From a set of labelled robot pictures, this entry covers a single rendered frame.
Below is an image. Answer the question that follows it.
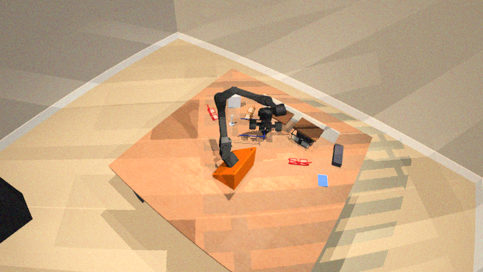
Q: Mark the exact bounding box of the long white flat panel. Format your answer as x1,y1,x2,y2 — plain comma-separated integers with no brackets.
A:
272,98,340,143

